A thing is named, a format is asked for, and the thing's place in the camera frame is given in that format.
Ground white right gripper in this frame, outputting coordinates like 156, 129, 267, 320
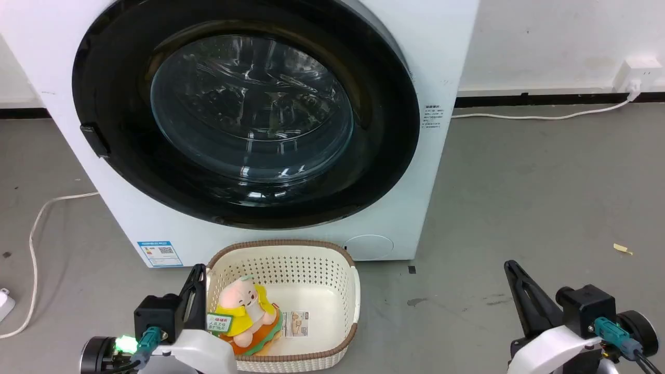
503, 260, 606, 374

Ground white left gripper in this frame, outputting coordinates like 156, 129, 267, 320
150, 263, 238, 374

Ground round black glass washer door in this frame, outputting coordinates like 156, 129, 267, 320
72, 0, 420, 230

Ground white front-load washing machine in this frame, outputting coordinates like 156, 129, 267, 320
0, 0, 480, 269

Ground green white doll hang tag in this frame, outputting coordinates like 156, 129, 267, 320
207, 313, 233, 334

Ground pink plush doll yellow clothes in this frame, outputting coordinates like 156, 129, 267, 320
214, 275, 284, 356

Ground blue energy label sticker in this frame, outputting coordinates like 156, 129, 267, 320
137, 241, 183, 268

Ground paper label inside basket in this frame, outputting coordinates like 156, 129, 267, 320
284, 311, 310, 338

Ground white perforated laundry basket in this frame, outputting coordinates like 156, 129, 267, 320
206, 239, 361, 373

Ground round white filter cover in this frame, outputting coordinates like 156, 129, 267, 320
344, 235, 394, 261

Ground white plug adapter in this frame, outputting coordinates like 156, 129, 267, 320
0, 288, 16, 323

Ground small printed text sticker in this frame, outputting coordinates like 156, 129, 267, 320
422, 103, 444, 133

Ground teal-plug left camera cable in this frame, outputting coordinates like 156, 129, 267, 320
101, 326, 163, 374

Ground teal-plug camera cable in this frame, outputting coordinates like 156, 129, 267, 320
101, 326, 163, 374
592, 316, 665, 374

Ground teal-plug right camera cable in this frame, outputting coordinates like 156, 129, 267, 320
592, 316, 665, 374

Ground thin white power cable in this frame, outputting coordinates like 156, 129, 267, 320
0, 192, 100, 340

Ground black plastic handle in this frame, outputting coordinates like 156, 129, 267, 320
79, 124, 111, 158

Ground white cable to wall socket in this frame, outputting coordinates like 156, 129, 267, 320
451, 92, 641, 121

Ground white wall socket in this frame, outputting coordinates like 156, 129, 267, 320
614, 57, 665, 95

